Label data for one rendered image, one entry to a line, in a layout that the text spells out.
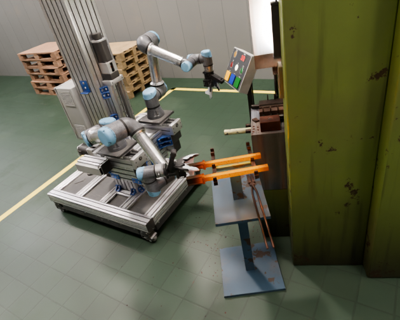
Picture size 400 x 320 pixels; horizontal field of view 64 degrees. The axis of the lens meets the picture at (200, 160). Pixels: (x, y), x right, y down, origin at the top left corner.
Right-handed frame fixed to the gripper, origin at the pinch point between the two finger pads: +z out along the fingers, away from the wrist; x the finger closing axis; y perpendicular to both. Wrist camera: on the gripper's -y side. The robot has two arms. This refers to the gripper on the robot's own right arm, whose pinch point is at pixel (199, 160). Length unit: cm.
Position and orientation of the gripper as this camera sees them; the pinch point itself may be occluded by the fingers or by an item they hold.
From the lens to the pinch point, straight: 173.6
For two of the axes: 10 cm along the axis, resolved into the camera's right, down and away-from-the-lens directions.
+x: 0.2, 5.5, -8.3
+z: 9.8, -1.7, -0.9
